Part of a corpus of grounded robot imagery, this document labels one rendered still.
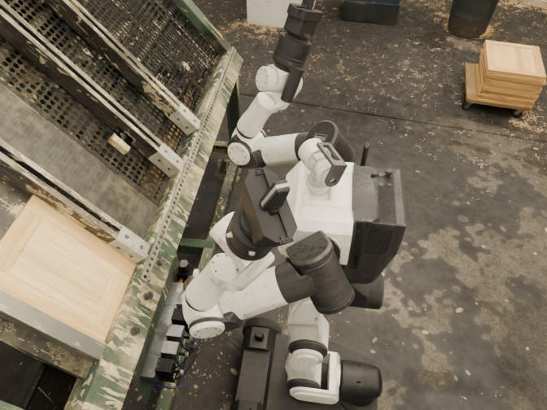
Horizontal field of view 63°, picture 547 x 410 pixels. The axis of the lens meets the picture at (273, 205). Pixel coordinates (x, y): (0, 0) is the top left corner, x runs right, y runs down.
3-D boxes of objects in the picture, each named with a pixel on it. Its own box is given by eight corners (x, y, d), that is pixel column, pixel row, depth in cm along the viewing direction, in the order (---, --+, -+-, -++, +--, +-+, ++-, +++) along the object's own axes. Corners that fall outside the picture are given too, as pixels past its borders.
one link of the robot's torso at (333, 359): (338, 362, 203) (341, 349, 193) (337, 407, 189) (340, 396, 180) (293, 356, 205) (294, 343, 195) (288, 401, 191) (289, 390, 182)
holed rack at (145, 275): (146, 282, 154) (147, 281, 154) (139, 277, 153) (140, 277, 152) (235, 50, 266) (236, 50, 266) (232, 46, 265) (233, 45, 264)
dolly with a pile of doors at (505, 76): (527, 123, 362) (549, 78, 333) (460, 112, 372) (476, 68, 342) (519, 83, 403) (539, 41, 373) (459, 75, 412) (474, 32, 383)
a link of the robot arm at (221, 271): (229, 232, 80) (199, 268, 88) (261, 269, 78) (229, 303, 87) (250, 218, 84) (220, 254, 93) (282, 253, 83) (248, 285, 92)
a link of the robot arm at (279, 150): (255, 157, 152) (313, 151, 140) (236, 176, 142) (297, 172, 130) (242, 126, 146) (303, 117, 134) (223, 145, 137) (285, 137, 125)
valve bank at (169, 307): (185, 409, 155) (174, 382, 137) (146, 403, 156) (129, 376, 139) (216, 287, 189) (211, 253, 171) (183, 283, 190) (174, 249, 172)
